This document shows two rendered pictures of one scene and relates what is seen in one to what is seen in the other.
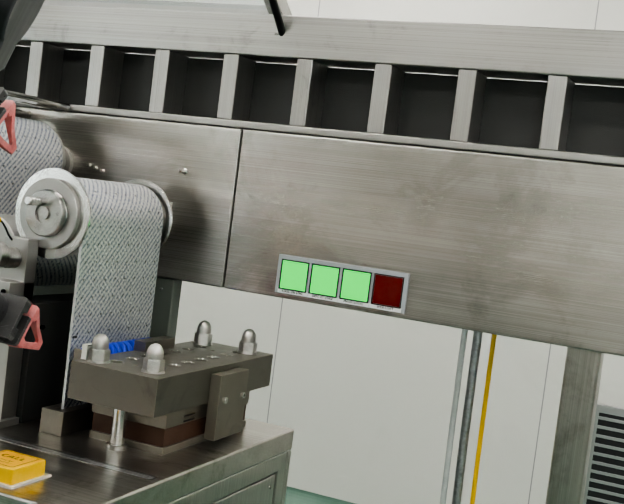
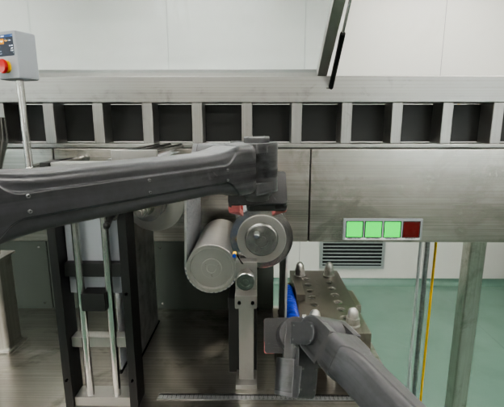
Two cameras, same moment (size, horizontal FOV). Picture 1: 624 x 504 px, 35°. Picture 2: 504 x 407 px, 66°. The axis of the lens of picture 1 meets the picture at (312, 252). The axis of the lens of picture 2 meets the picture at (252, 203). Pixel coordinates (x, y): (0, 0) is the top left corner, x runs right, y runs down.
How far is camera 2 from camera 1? 1.14 m
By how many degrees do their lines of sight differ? 24
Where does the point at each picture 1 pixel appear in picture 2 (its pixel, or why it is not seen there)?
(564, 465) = (472, 288)
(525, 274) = (485, 210)
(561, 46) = (501, 86)
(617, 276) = not seen: outside the picture
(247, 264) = (322, 226)
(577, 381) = (477, 249)
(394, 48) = (405, 93)
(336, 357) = not seen: hidden behind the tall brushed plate
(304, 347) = not seen: hidden behind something
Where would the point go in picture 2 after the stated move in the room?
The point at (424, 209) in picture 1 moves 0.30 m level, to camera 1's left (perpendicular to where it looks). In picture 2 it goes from (429, 182) to (348, 189)
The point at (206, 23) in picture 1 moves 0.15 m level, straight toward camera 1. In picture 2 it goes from (277, 84) to (308, 78)
